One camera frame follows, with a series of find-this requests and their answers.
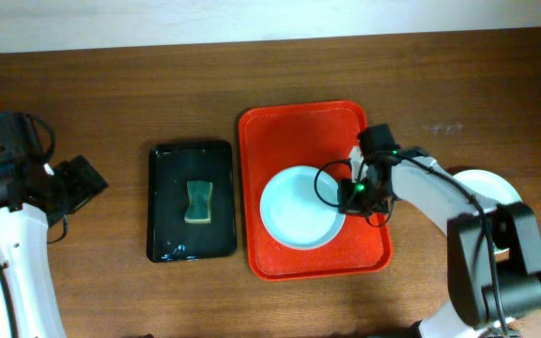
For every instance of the light blue plate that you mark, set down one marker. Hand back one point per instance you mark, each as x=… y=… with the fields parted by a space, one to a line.
x=298 y=208

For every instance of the green yellow sponge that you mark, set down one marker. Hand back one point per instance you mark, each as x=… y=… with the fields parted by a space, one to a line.
x=199 y=196

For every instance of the black rectangular tray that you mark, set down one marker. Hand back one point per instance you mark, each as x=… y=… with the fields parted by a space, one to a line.
x=171 y=166

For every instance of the red plastic tray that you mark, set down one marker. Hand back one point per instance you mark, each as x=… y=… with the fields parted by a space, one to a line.
x=278 y=137

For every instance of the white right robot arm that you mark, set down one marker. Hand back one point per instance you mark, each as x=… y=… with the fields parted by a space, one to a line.
x=493 y=248

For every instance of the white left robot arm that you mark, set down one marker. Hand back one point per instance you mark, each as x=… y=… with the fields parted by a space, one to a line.
x=28 y=305

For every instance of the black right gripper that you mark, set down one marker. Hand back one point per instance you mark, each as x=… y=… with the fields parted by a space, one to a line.
x=350 y=204

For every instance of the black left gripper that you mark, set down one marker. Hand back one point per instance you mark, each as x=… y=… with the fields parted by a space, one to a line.
x=89 y=179

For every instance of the light green plate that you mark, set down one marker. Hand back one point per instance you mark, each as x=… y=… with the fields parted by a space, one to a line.
x=489 y=185

